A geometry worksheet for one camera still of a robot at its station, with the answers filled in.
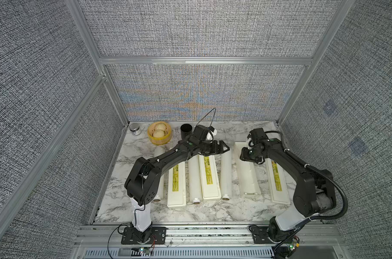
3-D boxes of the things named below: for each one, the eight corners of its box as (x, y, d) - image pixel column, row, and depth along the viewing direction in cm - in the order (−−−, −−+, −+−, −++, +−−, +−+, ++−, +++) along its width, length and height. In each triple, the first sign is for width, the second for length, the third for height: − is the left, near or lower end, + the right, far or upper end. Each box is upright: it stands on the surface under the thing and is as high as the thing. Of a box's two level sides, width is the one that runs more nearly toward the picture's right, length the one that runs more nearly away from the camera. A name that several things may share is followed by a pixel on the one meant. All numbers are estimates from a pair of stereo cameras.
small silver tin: (130, 136, 114) (127, 131, 110) (132, 127, 119) (130, 122, 115) (140, 136, 114) (138, 131, 110) (142, 127, 119) (140, 122, 115)
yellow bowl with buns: (146, 144, 107) (145, 140, 104) (151, 125, 118) (149, 121, 115) (170, 144, 107) (169, 140, 104) (172, 125, 118) (171, 121, 115)
